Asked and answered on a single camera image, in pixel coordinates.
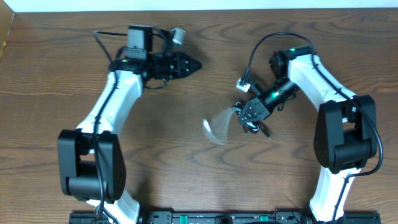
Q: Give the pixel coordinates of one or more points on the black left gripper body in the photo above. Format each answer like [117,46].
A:
[177,66]

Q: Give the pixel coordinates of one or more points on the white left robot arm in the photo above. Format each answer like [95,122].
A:
[90,158]

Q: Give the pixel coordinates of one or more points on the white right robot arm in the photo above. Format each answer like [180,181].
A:
[345,133]

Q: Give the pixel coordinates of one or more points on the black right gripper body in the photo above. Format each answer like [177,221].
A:
[269,106]

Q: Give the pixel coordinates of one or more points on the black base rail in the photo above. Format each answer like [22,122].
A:
[281,216]

